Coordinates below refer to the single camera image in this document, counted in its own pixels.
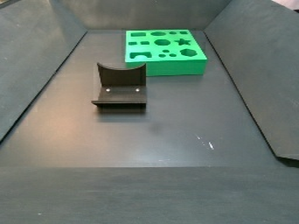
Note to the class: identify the black curved stand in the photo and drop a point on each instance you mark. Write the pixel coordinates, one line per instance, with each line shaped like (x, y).
(122, 86)

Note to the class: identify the green shape sorter board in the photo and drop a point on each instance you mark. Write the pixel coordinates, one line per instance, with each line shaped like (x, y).
(169, 51)

